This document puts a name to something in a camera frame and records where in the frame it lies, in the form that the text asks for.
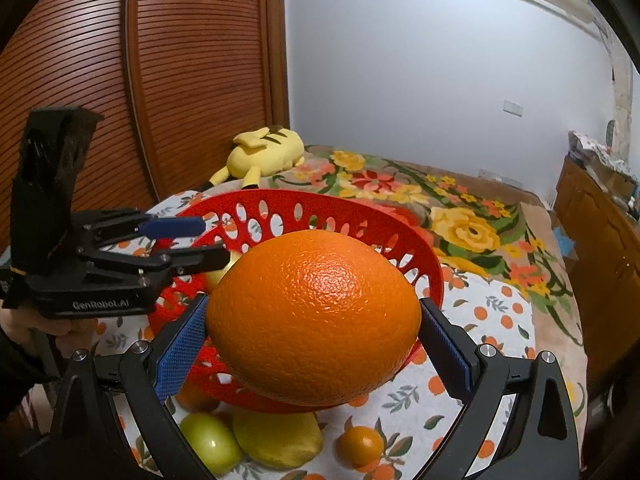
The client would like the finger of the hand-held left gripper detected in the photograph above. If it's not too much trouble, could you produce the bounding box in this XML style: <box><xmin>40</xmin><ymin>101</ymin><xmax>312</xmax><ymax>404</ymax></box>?
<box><xmin>97</xmin><ymin>212</ymin><xmax>206</xmax><ymax>249</ymax></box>
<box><xmin>86</xmin><ymin>241</ymin><xmax>232</xmax><ymax>279</ymax></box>

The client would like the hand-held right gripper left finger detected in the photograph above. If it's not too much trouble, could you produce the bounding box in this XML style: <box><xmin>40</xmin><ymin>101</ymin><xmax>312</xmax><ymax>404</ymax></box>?
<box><xmin>50</xmin><ymin>292</ymin><xmax>221</xmax><ymax>480</ymax></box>

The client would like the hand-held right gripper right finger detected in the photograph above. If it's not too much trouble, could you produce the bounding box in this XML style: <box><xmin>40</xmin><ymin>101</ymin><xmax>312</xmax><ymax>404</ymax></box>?
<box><xmin>417</xmin><ymin>297</ymin><xmax>583</xmax><ymax>480</ymax></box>

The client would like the yellow-green pear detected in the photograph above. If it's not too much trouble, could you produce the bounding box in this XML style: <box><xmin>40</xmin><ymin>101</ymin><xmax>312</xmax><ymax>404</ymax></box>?
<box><xmin>231</xmin><ymin>407</ymin><xmax>325</xmax><ymax>471</ymax></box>
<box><xmin>206</xmin><ymin>252</ymin><xmax>241</xmax><ymax>293</ymax></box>

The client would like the red perforated plastic basket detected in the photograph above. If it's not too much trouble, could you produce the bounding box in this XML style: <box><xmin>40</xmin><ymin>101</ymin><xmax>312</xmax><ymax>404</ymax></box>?
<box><xmin>148</xmin><ymin>189</ymin><xmax>445</xmax><ymax>413</ymax></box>

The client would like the large orange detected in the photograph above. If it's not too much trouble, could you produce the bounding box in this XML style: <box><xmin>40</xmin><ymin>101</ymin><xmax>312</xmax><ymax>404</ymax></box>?
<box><xmin>206</xmin><ymin>230</ymin><xmax>422</xmax><ymax>407</ymax></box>

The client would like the person's left hand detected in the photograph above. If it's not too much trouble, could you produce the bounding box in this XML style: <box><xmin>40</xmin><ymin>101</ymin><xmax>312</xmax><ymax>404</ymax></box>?
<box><xmin>0</xmin><ymin>305</ymin><xmax>98</xmax><ymax>357</ymax></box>

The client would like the small tangerine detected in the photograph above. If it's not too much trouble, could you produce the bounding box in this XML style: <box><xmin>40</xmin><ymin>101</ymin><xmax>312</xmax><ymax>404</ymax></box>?
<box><xmin>175</xmin><ymin>380</ymin><xmax>221</xmax><ymax>413</ymax></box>
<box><xmin>336</xmin><ymin>425</ymin><xmax>385</xmax><ymax>466</ymax></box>

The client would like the orange print tablecloth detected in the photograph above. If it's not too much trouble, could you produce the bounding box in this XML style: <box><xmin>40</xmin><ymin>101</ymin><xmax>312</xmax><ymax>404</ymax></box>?
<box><xmin>0</xmin><ymin>190</ymin><xmax>583</xmax><ymax>480</ymax></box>

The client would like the green apple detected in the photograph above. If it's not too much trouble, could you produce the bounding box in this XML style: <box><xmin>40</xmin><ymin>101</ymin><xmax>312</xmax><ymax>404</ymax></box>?
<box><xmin>180</xmin><ymin>412</ymin><xmax>242</xmax><ymax>477</ymax></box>

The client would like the yellow plush toy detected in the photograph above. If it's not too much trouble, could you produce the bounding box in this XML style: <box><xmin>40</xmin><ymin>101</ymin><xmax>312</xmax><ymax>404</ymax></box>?
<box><xmin>207</xmin><ymin>127</ymin><xmax>306</xmax><ymax>191</ymax></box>

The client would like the floral blanket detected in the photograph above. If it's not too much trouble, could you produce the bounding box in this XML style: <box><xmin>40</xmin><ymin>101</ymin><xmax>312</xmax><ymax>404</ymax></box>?
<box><xmin>270</xmin><ymin>145</ymin><xmax>588</xmax><ymax>411</ymax></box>

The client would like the blue cloth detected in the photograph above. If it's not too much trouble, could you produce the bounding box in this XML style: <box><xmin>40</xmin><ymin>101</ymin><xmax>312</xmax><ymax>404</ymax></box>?
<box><xmin>554</xmin><ymin>227</ymin><xmax>577</xmax><ymax>261</ymax></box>

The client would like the brown louvered wardrobe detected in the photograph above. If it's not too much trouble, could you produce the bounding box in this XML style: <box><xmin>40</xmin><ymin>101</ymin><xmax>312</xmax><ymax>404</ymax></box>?
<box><xmin>0</xmin><ymin>0</ymin><xmax>292</xmax><ymax>306</ymax></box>

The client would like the wooden cabinet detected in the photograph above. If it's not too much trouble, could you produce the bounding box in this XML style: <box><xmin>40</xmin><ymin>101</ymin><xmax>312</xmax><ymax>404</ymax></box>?
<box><xmin>552</xmin><ymin>155</ymin><xmax>640</xmax><ymax>401</ymax></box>

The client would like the cardboard box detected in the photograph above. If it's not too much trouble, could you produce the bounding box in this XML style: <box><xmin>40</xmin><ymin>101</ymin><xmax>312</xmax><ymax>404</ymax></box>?
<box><xmin>587</xmin><ymin>160</ymin><xmax>637</xmax><ymax>197</ymax></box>

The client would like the patterned cloth pile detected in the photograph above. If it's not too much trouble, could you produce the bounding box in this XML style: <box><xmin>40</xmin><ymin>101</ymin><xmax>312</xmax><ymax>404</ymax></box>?
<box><xmin>568</xmin><ymin>130</ymin><xmax>631</xmax><ymax>167</ymax></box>

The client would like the cream curtain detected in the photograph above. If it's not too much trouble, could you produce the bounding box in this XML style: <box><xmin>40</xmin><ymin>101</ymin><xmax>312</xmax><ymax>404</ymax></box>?
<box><xmin>611</xmin><ymin>35</ymin><xmax>632</xmax><ymax>161</ymax></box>

